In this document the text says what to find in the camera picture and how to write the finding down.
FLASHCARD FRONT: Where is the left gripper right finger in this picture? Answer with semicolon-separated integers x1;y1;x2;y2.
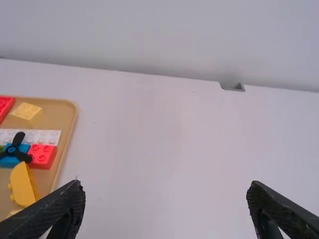
246;180;319;239

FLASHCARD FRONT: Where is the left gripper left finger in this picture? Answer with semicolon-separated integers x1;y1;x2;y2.
0;179;87;239

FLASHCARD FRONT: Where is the curved yellow toy brick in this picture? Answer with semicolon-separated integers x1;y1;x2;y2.
9;161;40;208

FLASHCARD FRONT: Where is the red toy brick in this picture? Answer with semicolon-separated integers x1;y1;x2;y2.
26;143;59;171
0;96;16;125

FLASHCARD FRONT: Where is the white toy brick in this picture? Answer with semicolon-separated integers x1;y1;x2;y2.
0;128;62;146

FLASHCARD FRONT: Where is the tan tray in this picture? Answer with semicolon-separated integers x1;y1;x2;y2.
0;96;78;224

